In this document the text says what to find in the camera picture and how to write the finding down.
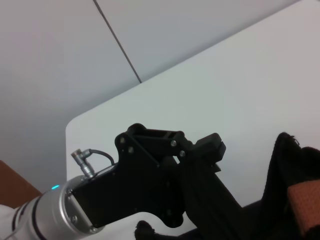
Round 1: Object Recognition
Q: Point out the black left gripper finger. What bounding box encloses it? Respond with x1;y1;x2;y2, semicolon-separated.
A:
126;122;227;174

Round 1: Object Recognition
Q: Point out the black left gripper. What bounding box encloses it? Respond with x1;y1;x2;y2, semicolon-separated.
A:
67;133;188;229

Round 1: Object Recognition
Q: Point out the black fabric food bag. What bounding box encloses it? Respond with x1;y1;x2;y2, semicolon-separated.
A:
134;131;320;240

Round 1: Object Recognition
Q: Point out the brown wooden board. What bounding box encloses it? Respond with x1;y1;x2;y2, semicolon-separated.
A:
0;159;43;208

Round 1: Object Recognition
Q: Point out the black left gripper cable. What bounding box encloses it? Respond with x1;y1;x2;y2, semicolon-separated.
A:
88;149;116;166

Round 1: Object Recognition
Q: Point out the silver left gripper cable plug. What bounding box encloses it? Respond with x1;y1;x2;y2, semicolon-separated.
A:
71;148;99;180

